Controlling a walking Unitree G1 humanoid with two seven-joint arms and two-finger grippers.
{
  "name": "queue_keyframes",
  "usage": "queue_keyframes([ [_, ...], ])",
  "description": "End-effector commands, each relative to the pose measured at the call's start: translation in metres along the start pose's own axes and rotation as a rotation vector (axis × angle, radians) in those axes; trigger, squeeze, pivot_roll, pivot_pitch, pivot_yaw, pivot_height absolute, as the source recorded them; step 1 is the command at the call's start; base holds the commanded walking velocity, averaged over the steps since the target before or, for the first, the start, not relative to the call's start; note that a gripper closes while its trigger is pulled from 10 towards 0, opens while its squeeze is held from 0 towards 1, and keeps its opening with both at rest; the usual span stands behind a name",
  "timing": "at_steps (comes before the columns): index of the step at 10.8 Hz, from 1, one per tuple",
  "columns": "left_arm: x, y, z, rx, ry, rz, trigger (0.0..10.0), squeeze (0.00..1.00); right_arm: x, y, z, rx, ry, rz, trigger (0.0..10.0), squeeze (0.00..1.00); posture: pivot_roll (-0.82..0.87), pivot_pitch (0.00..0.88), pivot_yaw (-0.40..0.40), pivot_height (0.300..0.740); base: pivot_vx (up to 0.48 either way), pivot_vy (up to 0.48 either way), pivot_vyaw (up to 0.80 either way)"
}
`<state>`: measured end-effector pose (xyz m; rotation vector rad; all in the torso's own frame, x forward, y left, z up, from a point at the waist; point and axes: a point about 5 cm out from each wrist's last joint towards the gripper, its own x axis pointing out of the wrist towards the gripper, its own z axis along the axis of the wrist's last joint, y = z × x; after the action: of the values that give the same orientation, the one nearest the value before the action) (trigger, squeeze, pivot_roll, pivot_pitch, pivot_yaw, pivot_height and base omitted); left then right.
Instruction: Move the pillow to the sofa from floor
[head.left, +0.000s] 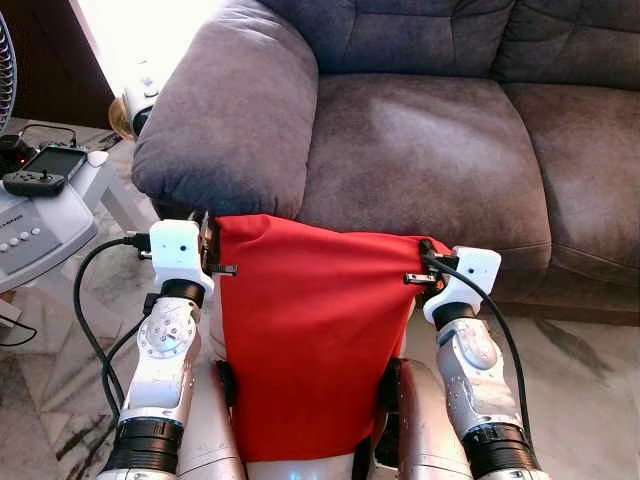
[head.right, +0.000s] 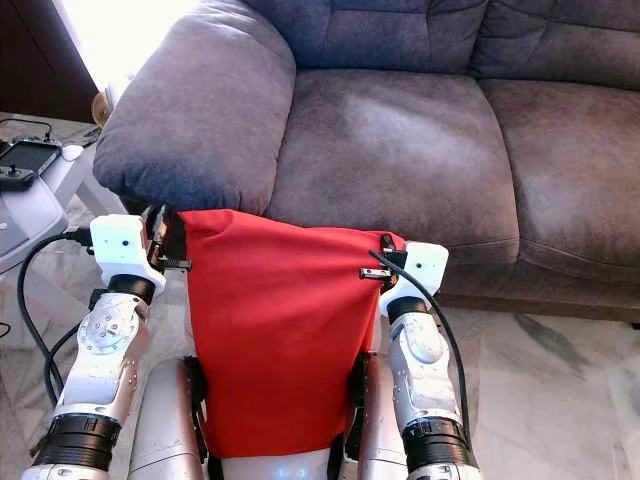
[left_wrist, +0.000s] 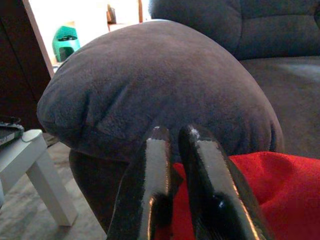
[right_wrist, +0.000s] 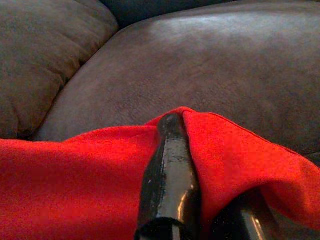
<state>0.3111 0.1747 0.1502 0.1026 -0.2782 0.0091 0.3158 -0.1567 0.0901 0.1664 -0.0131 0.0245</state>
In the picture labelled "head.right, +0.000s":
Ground red pillow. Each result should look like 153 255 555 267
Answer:
180 208 406 459

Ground white KHIND table fan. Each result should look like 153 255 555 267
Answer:
0 175 69 273

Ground dark brown wooden door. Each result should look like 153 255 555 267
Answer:
0 0 99 123

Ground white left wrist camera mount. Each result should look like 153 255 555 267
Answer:
90 214 166 293

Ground black handheld game console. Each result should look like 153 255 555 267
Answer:
0 138 61 191

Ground grey-brown fabric sofa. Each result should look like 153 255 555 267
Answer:
93 0 640 323

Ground silver robot torso and legs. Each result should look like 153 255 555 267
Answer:
125 355 411 480

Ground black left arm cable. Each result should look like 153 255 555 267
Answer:
17 228 97 406

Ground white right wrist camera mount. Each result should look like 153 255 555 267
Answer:
378 240 449 321

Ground white plastic stool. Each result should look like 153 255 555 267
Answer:
0 145 123 301

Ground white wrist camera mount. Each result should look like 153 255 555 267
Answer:
378 240 449 321
90 214 166 293

